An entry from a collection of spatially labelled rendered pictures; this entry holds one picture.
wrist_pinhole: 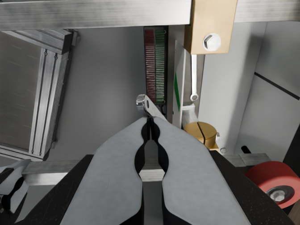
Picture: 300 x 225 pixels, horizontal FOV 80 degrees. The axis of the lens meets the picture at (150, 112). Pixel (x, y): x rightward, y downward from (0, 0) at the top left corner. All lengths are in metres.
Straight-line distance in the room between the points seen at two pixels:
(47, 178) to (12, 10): 0.26
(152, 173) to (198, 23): 0.24
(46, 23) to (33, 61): 0.78
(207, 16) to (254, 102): 0.35
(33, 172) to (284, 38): 0.54
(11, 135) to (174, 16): 1.22
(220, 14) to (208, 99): 0.32
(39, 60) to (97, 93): 0.38
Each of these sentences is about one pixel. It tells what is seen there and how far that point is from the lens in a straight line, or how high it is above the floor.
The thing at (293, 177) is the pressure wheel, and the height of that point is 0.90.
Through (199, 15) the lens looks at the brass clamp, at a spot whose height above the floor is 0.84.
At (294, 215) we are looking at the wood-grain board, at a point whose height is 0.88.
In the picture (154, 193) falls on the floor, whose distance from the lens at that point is 1.82.
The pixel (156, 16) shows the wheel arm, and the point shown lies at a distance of 0.25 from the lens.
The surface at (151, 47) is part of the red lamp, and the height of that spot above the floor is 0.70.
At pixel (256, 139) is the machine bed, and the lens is 0.56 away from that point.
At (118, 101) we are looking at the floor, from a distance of 1.21.
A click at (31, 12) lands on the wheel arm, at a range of 0.28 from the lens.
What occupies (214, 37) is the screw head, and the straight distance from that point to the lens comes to 0.24.
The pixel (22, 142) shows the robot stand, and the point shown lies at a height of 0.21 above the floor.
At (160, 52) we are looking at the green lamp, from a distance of 0.39.
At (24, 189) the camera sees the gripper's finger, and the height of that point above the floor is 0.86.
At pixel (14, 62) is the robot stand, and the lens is 1.09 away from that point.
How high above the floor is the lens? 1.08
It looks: 61 degrees down
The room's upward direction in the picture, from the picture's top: 178 degrees clockwise
